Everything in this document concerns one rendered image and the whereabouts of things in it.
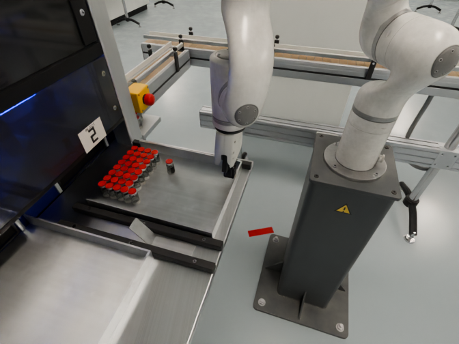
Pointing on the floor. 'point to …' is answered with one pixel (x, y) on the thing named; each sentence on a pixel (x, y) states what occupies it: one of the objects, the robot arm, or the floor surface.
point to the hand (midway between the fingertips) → (229, 170)
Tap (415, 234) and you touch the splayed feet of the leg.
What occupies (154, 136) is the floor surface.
